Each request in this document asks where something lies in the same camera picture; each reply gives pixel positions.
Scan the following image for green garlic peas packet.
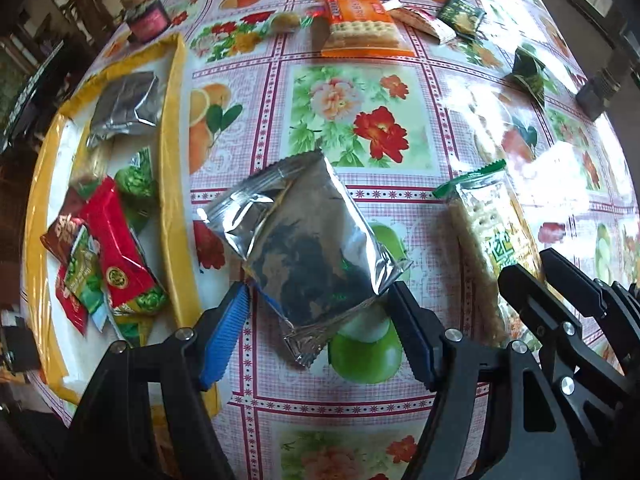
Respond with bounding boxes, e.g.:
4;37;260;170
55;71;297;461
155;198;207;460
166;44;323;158
112;285;168;348

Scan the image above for yellow cracker packet green ends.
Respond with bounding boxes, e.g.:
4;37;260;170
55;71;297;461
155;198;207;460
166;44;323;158
434;159;544;352

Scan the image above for red snack packet with lady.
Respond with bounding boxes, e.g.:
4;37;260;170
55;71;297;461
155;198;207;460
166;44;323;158
79;177;160;309

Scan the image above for silver foil packet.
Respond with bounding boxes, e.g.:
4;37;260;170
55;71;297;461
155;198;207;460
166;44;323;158
198;150;410;367

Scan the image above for green yellow snack packet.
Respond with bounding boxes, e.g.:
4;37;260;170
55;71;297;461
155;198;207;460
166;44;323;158
64;226;107;333

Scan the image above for yellow rimmed white tray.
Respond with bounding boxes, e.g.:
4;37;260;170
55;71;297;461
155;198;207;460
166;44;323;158
23;34;230;420

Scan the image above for green packet in tray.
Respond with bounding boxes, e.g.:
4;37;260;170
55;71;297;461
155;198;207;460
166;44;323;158
115;146;160;235

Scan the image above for dark red packet in tray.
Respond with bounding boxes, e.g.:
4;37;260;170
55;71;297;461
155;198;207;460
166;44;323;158
40;188;86;266

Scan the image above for cracker packet in tray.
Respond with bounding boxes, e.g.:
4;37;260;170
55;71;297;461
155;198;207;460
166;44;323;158
70;136;114;200

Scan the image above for black flashlight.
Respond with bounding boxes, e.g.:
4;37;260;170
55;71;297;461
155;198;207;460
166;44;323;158
575;48;631;122

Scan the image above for dark green crumpled packet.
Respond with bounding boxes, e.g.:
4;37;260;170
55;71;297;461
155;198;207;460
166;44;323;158
506;46;546;108

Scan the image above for silver packet in tray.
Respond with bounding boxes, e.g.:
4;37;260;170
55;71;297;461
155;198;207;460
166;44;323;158
87;70;162;148

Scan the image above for floral fruit tablecloth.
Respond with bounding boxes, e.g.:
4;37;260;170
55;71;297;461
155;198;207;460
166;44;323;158
19;0;640;480

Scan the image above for small red white packet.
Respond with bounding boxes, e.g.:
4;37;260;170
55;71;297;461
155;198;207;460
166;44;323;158
382;0;457;44

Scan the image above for small dark green packet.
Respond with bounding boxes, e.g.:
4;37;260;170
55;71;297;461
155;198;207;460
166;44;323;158
437;0;486;40

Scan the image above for orange cracker packet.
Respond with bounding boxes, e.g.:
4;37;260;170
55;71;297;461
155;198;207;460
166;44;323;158
319;0;414;58

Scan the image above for dark red jar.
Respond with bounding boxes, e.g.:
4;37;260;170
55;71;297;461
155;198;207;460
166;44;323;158
120;0;171;44

